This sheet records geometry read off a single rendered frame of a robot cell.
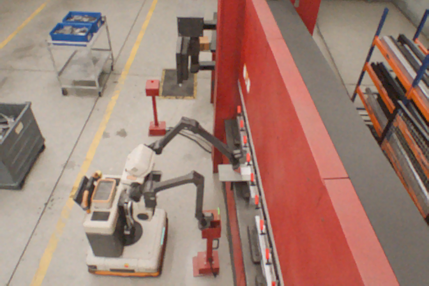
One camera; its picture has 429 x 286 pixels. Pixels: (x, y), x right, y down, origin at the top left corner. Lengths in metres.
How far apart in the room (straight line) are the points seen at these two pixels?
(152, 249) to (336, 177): 2.37
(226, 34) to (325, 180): 2.08
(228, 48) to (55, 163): 2.69
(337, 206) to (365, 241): 0.13
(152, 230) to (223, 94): 1.50
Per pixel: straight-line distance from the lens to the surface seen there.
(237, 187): 3.01
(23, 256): 4.03
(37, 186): 4.54
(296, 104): 1.57
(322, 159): 1.34
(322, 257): 1.41
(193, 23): 3.21
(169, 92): 5.51
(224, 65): 3.25
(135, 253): 3.39
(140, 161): 2.55
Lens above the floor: 3.22
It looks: 41 degrees down
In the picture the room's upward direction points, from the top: 2 degrees clockwise
